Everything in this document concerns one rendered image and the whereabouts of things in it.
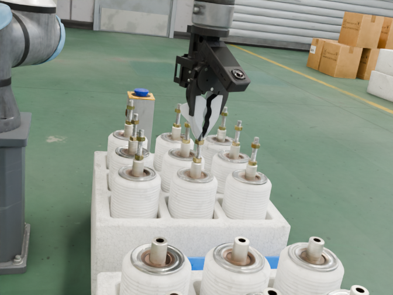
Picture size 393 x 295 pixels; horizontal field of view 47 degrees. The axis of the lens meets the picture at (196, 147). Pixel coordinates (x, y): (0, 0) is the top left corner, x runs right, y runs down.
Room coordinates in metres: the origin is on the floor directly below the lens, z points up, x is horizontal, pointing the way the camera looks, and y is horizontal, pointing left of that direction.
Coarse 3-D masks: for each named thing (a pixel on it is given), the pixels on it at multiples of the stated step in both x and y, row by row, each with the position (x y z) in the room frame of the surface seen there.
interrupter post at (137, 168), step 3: (135, 159) 0.83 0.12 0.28; (135, 162) 0.82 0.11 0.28; (138, 162) 0.82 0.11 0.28; (141, 162) 0.82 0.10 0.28; (135, 165) 0.82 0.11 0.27; (138, 165) 0.82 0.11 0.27; (141, 165) 0.82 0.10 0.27; (132, 168) 0.83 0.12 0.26; (135, 168) 0.82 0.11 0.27; (138, 168) 0.82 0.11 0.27; (141, 168) 0.82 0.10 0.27; (132, 171) 0.83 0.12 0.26; (135, 171) 0.82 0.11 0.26; (138, 171) 0.82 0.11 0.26; (141, 171) 0.82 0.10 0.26; (135, 174) 0.82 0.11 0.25; (138, 174) 0.82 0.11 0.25; (141, 174) 0.82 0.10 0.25
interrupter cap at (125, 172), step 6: (120, 168) 0.84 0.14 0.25; (126, 168) 0.85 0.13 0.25; (144, 168) 0.86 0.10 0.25; (150, 168) 0.86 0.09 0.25; (120, 174) 0.81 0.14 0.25; (126, 174) 0.81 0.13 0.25; (132, 174) 0.82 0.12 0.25; (144, 174) 0.83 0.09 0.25; (150, 174) 0.83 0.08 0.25; (156, 174) 0.83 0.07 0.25; (132, 180) 0.79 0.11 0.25; (138, 180) 0.79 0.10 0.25; (144, 180) 0.80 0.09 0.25; (150, 180) 0.81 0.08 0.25
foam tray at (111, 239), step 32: (96, 160) 1.05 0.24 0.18; (96, 192) 0.87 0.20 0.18; (160, 192) 0.91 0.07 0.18; (96, 224) 0.74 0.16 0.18; (128, 224) 0.75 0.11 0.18; (160, 224) 0.77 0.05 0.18; (192, 224) 0.79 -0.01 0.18; (224, 224) 0.81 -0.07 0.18; (256, 224) 0.82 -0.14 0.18; (288, 224) 0.84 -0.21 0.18; (96, 256) 0.74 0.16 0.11; (192, 256) 0.79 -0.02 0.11
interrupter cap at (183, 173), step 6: (186, 168) 0.89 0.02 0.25; (180, 174) 0.85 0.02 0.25; (186, 174) 0.86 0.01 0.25; (204, 174) 0.87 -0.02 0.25; (210, 174) 0.87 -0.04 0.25; (186, 180) 0.83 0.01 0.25; (192, 180) 0.83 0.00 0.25; (198, 180) 0.83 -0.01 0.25; (204, 180) 0.84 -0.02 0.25; (210, 180) 0.84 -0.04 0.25
